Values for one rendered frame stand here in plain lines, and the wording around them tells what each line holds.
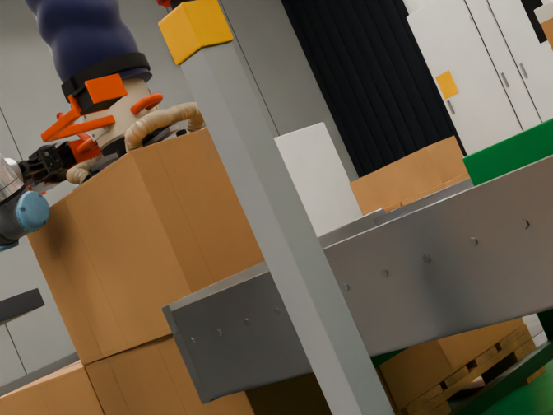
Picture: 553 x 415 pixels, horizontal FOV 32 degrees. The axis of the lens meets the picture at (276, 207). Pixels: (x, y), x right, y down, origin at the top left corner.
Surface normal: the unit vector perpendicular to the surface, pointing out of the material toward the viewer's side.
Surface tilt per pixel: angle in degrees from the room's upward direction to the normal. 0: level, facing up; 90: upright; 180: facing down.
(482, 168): 90
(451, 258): 90
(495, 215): 90
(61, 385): 90
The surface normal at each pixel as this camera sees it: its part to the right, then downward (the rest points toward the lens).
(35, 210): 0.76, -0.22
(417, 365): 0.61, -0.30
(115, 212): -0.70, 0.29
